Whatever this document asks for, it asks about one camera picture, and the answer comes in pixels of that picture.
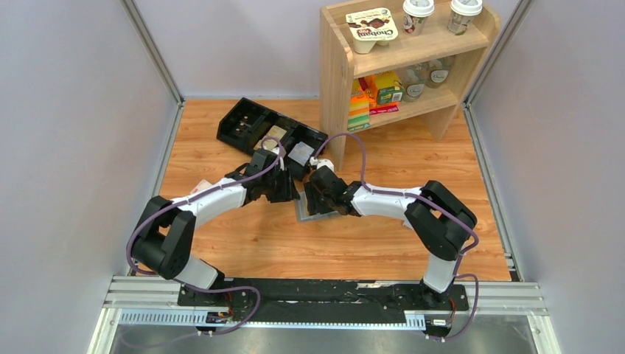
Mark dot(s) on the Chobani yogurt pack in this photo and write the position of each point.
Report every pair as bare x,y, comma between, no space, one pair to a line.
370,28

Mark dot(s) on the paper coffee cup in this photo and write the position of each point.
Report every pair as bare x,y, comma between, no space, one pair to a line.
462,13
416,14

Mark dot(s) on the right glass jar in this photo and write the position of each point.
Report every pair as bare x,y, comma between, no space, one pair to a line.
438,71

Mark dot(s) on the left glass jar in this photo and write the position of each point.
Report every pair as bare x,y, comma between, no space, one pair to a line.
413,82

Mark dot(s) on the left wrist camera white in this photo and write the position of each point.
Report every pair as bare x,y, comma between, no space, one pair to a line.
279,153

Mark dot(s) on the green yellow box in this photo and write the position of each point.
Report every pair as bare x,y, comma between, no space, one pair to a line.
385,87

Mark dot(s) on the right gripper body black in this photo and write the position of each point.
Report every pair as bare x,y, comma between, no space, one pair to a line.
316,195

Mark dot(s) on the tan cards in tray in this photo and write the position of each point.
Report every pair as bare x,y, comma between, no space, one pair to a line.
275,132

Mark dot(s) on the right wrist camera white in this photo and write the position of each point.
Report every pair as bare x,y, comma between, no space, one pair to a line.
316,163

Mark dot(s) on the aluminium frame rail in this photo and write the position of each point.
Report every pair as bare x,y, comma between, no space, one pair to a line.
494,298

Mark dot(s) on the right paper coffee cup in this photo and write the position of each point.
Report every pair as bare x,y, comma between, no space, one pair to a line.
462,13

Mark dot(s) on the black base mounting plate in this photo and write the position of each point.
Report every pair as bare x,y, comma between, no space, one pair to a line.
325,301

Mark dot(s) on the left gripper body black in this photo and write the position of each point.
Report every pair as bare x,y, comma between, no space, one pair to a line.
284,184

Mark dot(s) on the grey card in tray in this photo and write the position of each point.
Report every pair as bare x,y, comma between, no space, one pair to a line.
301,153

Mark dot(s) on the colourful sticky note stack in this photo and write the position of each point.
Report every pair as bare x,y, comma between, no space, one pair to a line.
358,117

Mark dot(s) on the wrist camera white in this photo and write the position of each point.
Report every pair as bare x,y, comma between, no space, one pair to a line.
316,163
279,153

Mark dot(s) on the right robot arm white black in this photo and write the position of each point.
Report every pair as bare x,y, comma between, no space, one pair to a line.
440,220

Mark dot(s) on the white pink card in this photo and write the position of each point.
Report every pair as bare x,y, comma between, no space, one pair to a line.
201,186

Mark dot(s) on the red flat packet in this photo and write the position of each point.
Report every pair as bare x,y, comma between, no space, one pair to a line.
383,109

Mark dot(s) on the orange snack bag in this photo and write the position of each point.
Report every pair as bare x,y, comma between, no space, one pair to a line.
360,93

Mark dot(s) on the glass jar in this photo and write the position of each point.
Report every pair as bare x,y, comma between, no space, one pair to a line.
413,82
438,71

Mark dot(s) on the left paper coffee cup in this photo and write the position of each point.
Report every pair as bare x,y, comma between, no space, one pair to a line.
416,14

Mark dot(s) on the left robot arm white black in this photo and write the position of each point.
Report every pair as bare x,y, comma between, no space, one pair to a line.
162,240

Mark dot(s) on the black organizer tray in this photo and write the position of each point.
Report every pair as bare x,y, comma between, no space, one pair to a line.
244,125

